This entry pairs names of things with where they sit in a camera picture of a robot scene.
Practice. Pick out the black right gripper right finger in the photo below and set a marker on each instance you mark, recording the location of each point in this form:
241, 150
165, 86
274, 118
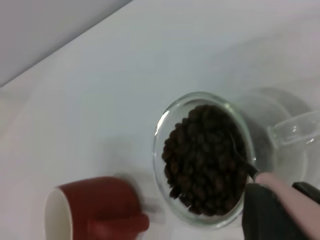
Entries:
308, 191

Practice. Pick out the clear glass saucer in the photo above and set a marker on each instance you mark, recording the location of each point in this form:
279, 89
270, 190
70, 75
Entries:
282, 105

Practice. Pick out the red ceramic mug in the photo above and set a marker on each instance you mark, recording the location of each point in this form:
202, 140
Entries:
100, 200

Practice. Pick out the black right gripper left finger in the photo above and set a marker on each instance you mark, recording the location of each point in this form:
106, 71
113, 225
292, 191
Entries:
262, 215

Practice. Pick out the dark coffee beans pile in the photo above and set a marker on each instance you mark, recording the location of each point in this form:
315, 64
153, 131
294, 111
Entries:
200, 162

